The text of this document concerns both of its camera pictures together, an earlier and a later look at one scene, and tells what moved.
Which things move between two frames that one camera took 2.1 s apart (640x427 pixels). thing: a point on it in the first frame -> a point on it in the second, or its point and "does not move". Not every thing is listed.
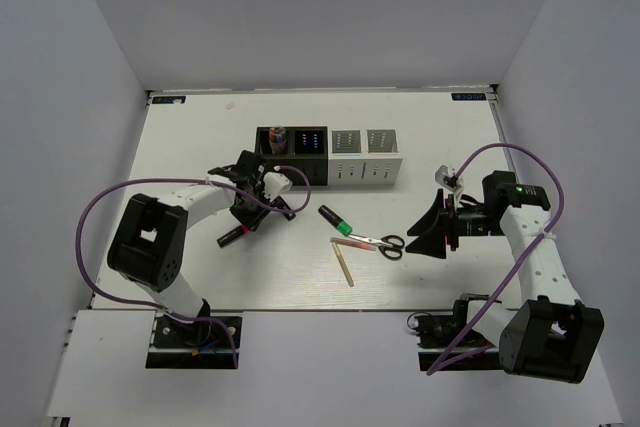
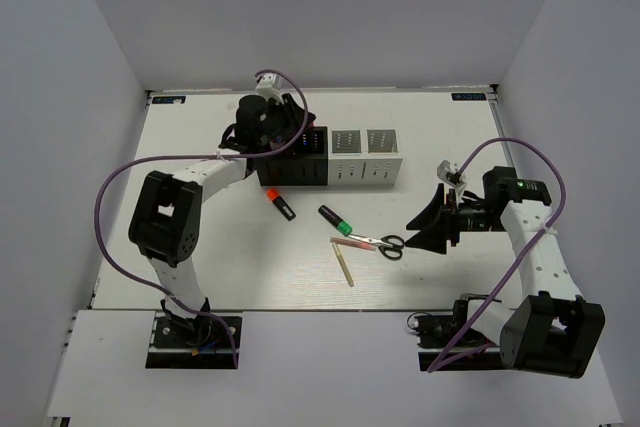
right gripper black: x=433 y=228 does not move
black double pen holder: x=305 y=147 does not move
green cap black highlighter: x=344 y=227 does not move
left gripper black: x=249 y=221 -> x=292 y=112
